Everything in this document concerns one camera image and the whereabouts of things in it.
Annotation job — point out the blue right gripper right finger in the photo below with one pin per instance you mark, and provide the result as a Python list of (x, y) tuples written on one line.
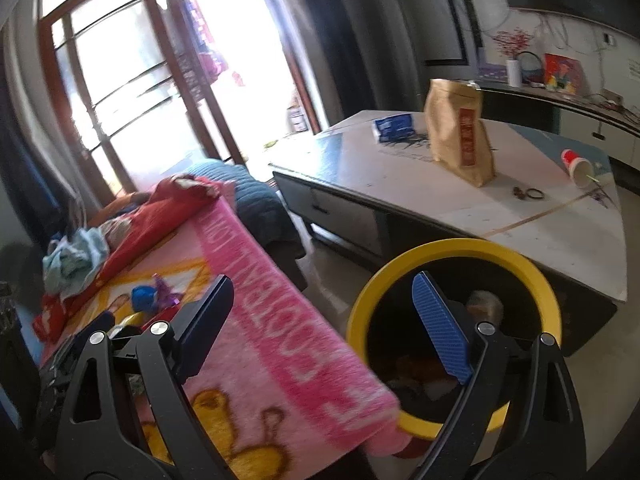
[(449, 340)]

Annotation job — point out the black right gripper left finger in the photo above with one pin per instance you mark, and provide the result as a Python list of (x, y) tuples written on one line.
[(196, 327)]

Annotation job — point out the white plastic trash bag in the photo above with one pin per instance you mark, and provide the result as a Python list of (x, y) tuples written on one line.
[(485, 307)]

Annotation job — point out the yellow rimmed black trash bin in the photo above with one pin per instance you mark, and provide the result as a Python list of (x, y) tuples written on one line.
[(409, 262)]

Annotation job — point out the purple candy wrapper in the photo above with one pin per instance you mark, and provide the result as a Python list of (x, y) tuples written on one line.
[(164, 296)]

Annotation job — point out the blue crumpled wrapper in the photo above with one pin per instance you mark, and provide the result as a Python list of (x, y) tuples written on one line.
[(143, 299)]

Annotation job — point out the pink patterned blanket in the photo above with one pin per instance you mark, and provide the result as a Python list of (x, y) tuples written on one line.
[(281, 394)]

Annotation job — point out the red blanket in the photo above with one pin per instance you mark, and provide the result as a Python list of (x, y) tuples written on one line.
[(133, 225)]

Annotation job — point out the light blue cloth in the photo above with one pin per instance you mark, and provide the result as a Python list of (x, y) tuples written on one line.
[(72, 263)]

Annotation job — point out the dark blue cushion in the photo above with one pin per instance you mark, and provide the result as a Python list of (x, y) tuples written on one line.
[(256, 204)]

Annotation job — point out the small dark trinket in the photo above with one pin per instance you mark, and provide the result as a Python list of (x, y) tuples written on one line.
[(519, 193)]

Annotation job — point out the white coffee table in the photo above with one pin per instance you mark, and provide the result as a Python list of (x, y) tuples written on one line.
[(337, 178)]

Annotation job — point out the brown paper bag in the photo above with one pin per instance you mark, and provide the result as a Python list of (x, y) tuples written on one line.
[(458, 138)]

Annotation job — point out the red paper cup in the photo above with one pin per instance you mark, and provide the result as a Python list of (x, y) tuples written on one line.
[(579, 169)]

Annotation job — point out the blue snack packet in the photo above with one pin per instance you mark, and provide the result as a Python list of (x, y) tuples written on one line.
[(394, 128)]

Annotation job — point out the white black tv cabinet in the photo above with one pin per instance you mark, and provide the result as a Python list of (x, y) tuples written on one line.
[(575, 118)]

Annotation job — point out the wooden framed window door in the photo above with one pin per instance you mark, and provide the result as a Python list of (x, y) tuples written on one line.
[(144, 88)]

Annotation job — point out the round dark ornament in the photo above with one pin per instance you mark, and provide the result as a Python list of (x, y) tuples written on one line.
[(532, 67)]

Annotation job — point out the colourful framed picture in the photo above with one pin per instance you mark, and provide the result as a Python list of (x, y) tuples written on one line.
[(562, 74)]

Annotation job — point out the white vase red flowers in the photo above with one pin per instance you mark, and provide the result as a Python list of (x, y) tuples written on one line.
[(511, 43)]

